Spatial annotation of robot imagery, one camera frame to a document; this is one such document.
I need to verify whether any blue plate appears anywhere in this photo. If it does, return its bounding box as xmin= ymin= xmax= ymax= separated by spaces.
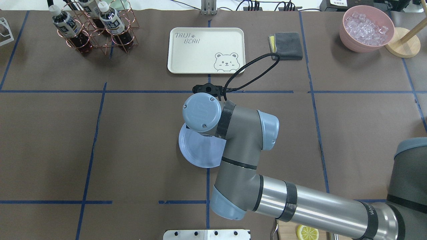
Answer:
xmin=178 ymin=124 xmax=226 ymax=168

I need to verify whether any cream bear tray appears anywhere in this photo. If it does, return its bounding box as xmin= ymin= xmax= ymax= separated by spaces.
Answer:
xmin=167 ymin=27 xmax=247 ymax=74

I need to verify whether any pink bowl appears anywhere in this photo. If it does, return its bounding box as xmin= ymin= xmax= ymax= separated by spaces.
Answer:
xmin=340 ymin=5 xmax=394 ymax=53

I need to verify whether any copper wire bottle rack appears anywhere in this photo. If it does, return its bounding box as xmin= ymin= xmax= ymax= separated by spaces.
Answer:
xmin=58 ymin=0 xmax=139 ymax=55

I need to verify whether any round wooden board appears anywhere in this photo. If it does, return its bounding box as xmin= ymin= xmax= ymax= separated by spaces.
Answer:
xmin=385 ymin=27 xmax=421 ymax=58

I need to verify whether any dark drink bottle left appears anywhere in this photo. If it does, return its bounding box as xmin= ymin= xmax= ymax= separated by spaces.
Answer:
xmin=78 ymin=0 xmax=105 ymax=30

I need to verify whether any grey yellow cloth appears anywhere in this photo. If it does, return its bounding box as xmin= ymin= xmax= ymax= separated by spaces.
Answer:
xmin=268 ymin=32 xmax=303 ymax=60

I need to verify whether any dark drink bottle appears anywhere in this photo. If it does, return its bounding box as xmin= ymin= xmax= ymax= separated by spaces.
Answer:
xmin=98 ymin=1 xmax=134 ymax=51
xmin=78 ymin=0 xmax=105 ymax=30
xmin=48 ymin=5 xmax=92 ymax=54

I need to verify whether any dark drink bottle back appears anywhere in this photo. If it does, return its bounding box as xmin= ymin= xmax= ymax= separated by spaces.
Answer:
xmin=98 ymin=1 xmax=134 ymax=51

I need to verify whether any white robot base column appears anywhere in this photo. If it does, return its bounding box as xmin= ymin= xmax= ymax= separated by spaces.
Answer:
xmin=163 ymin=229 xmax=251 ymax=240

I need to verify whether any dark drink bottle front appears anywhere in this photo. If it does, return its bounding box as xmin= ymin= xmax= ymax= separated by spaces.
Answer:
xmin=48 ymin=5 xmax=92 ymax=54

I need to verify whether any wooden cutting board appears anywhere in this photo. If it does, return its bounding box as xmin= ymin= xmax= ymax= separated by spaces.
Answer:
xmin=277 ymin=221 xmax=351 ymax=240

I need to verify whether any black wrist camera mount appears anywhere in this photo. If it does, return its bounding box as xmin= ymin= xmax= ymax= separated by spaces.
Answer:
xmin=192 ymin=83 xmax=223 ymax=98

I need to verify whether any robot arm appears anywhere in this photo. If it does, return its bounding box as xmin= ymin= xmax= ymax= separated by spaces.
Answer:
xmin=182 ymin=93 xmax=426 ymax=240

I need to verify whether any lemon half slice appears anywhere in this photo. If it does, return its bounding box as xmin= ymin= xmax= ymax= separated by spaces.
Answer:
xmin=296 ymin=225 xmax=319 ymax=240

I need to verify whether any white wire cup rack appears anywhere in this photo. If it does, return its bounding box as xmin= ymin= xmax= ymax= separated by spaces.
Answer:
xmin=0 ymin=18 xmax=15 ymax=46

